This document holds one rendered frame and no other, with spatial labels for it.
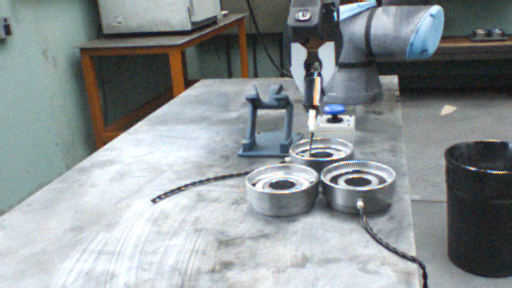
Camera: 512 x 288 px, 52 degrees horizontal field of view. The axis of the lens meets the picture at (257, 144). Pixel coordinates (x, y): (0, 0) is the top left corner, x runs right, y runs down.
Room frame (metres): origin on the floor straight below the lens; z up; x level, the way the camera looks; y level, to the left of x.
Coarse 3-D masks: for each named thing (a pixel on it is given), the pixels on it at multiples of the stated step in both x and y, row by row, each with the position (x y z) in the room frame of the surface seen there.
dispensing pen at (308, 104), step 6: (312, 66) 0.87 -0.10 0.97; (318, 66) 0.86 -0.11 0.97; (318, 72) 0.86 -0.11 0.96; (306, 78) 0.84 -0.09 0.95; (312, 78) 0.84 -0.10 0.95; (306, 84) 0.83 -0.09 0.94; (312, 84) 0.83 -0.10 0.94; (306, 90) 0.83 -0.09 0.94; (312, 90) 0.83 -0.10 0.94; (306, 96) 0.82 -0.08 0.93; (312, 96) 0.82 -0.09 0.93; (306, 102) 0.82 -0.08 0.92; (312, 102) 0.81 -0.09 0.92; (306, 108) 0.83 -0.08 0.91; (312, 108) 0.82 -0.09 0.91; (312, 114) 0.82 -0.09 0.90; (312, 120) 0.81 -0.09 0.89; (312, 126) 0.81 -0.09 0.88; (312, 132) 0.80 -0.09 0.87; (312, 138) 0.80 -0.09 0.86
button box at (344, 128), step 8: (320, 120) 0.95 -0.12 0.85; (328, 120) 0.94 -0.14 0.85; (336, 120) 0.93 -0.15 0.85; (344, 120) 0.94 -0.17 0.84; (352, 120) 0.94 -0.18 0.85; (320, 128) 0.92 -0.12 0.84; (328, 128) 0.91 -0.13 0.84; (336, 128) 0.91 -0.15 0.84; (344, 128) 0.91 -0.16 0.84; (352, 128) 0.91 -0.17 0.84; (320, 136) 0.92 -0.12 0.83; (328, 136) 0.91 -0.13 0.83; (336, 136) 0.91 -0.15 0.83; (344, 136) 0.91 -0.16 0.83; (352, 136) 0.91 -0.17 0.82
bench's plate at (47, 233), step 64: (192, 128) 1.11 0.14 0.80; (256, 128) 1.08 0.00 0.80; (384, 128) 1.01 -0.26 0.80; (64, 192) 0.80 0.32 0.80; (128, 192) 0.78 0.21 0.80; (192, 192) 0.76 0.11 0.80; (0, 256) 0.60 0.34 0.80; (64, 256) 0.59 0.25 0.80; (128, 256) 0.58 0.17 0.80; (192, 256) 0.57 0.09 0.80; (256, 256) 0.56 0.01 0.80; (320, 256) 0.55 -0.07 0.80; (384, 256) 0.53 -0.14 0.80
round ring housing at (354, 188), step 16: (352, 176) 0.71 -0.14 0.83; (368, 176) 0.71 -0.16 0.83; (384, 176) 0.70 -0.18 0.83; (336, 192) 0.65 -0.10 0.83; (352, 192) 0.64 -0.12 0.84; (368, 192) 0.64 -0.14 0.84; (384, 192) 0.65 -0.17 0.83; (336, 208) 0.66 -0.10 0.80; (352, 208) 0.65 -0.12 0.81; (368, 208) 0.64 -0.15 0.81; (384, 208) 0.66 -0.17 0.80
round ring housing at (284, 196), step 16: (256, 176) 0.73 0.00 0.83; (304, 176) 0.72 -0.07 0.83; (256, 192) 0.66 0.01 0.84; (272, 192) 0.65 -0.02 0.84; (288, 192) 0.65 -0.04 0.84; (304, 192) 0.65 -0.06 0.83; (256, 208) 0.68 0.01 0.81; (272, 208) 0.65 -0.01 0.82; (288, 208) 0.65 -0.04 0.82; (304, 208) 0.66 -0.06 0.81
